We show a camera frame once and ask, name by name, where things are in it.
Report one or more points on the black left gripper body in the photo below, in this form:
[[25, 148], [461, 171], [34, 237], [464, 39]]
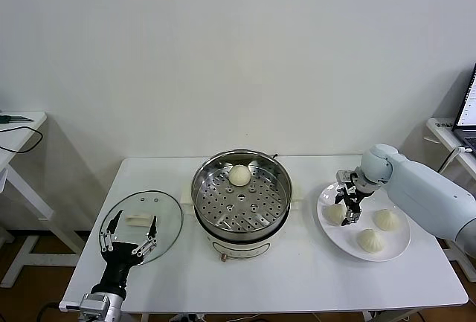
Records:
[[119, 262]]

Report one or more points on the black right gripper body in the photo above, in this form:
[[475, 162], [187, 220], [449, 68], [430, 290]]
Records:
[[354, 195]]

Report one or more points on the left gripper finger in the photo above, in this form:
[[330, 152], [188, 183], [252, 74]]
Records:
[[153, 225], [116, 219]]

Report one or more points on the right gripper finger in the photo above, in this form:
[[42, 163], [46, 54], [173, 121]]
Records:
[[338, 196], [352, 213]]

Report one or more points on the white steamed baozi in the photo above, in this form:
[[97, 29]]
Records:
[[334, 215], [239, 176], [370, 241], [385, 219]]

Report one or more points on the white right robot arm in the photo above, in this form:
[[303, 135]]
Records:
[[420, 188]]

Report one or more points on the steel steamer pot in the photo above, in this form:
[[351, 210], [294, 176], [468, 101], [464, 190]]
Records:
[[238, 249]]

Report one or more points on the stainless steel steamer basket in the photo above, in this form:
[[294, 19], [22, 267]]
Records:
[[241, 206]]

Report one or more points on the white round plate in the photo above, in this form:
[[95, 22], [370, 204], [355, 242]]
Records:
[[334, 240]]

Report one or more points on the grey open laptop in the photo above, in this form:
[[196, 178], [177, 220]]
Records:
[[466, 102]]

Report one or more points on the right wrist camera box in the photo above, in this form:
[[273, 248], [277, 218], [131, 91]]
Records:
[[344, 177]]

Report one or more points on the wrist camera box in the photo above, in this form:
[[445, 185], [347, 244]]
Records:
[[344, 177], [70, 306]]

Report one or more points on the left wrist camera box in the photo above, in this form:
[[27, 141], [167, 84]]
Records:
[[70, 306]]

